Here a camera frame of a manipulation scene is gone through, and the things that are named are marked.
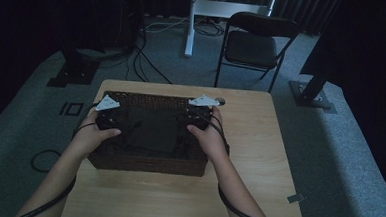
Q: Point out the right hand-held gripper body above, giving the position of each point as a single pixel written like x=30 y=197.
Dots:
x=199 y=117

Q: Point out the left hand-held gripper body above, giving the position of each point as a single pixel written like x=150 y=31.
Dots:
x=108 y=120

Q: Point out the black cloth garment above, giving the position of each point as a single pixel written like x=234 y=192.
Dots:
x=153 y=133

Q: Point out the dark brown woven basket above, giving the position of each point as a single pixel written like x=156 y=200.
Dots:
x=144 y=164

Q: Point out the person's left hand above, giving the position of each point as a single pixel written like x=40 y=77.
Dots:
x=89 y=138

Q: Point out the person's right hand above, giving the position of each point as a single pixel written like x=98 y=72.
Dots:
x=212 y=139

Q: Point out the black folding chair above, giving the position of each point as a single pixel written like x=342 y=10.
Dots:
x=251 y=48

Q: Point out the dark equipment tower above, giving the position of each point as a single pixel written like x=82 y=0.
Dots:
x=129 y=18

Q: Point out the black slanted stand with base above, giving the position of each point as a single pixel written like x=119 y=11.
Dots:
x=310 y=94

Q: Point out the grey tape piece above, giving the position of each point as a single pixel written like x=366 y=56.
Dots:
x=295 y=198

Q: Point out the dark curtain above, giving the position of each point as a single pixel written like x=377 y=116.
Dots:
x=306 y=11

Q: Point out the black stand with base plate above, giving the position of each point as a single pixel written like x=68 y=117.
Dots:
x=72 y=73

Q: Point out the white metal desk frame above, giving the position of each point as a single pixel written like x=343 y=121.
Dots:
x=190 y=31

